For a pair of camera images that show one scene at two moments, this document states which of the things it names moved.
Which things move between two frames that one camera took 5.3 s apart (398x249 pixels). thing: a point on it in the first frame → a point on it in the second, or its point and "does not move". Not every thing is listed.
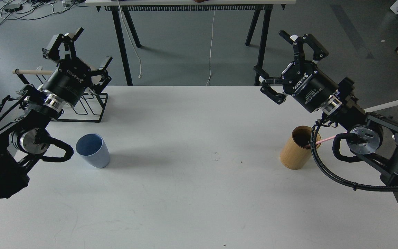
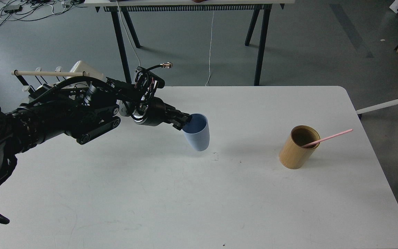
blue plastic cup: (92, 148) → (197, 131)
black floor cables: (30, 9) does not move
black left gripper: (67, 83) → (154, 111)
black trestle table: (129, 6) does not move
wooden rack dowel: (33, 72) does not move
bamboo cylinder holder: (293, 155) does not move
